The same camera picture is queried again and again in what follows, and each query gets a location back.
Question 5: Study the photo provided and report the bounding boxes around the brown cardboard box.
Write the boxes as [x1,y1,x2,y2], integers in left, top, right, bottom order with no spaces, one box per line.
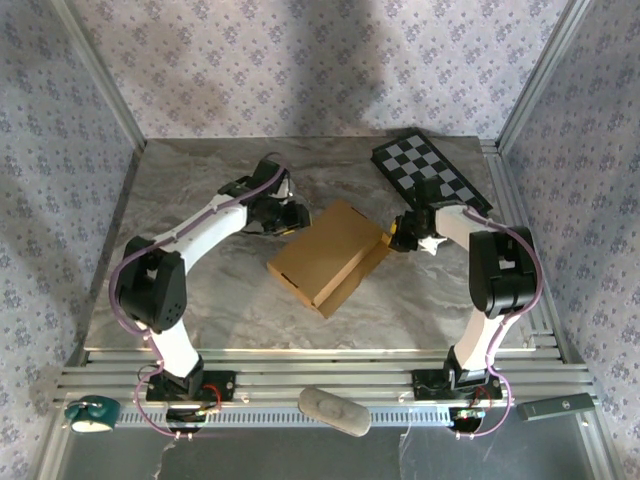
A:
[266,198,392,320]

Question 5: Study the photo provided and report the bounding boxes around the grey oval pad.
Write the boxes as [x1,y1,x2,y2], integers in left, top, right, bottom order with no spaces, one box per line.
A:
[297,385,372,439]

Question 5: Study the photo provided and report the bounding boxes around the dark grey rectangular device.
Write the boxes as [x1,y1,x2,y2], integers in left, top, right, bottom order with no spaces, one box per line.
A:
[516,392,597,422]

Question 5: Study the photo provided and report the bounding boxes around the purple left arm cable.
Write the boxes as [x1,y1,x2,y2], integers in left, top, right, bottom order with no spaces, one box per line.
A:
[110,158,294,442]

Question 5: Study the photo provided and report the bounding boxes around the aluminium frame post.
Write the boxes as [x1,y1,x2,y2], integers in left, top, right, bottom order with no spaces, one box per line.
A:
[497,0,599,151]
[49,0,149,154]

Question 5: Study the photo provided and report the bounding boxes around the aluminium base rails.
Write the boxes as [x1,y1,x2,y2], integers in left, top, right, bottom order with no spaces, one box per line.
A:
[57,347,596,401]

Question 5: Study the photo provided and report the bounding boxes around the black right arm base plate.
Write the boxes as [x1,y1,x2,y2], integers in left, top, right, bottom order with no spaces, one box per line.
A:
[410,368,504,401]

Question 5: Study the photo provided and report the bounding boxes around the black and grey checkerboard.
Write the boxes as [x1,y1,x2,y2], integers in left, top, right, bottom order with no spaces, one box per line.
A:
[369,128,494,214]

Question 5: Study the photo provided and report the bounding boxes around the small circuit board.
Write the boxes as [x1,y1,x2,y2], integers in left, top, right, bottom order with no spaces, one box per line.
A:
[167,407,221,432]
[452,407,489,430]

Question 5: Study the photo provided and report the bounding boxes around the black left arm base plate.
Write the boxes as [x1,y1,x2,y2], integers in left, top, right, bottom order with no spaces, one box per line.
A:
[144,369,237,402]

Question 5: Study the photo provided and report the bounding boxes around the grey slotted cable duct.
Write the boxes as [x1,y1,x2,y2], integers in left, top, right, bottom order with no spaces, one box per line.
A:
[114,403,451,426]

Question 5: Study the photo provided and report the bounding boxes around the teal and white tape roll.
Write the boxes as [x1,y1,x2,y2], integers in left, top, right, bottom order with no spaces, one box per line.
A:
[63,394,121,434]

